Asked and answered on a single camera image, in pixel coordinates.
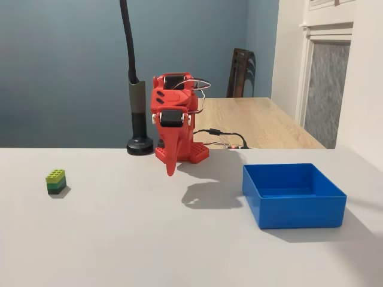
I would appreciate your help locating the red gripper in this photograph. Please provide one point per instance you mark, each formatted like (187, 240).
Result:
(170, 119)

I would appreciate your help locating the red robot arm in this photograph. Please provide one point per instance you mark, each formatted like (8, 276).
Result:
(170, 97)

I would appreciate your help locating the black gooseneck camera stand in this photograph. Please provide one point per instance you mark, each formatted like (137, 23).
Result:
(138, 119)

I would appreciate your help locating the white framed frosted glass door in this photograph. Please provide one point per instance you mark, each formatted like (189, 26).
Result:
(326, 86)

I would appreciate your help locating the blue box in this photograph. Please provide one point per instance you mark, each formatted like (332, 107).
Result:
(294, 206)

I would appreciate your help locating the small controller board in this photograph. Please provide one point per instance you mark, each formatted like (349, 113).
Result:
(232, 146)

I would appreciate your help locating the small green cube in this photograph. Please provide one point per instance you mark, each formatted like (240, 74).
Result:
(56, 182)

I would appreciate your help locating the dark wooden chair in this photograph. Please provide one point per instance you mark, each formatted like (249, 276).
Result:
(239, 74)

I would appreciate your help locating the light wooden table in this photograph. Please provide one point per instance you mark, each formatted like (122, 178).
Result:
(257, 122)

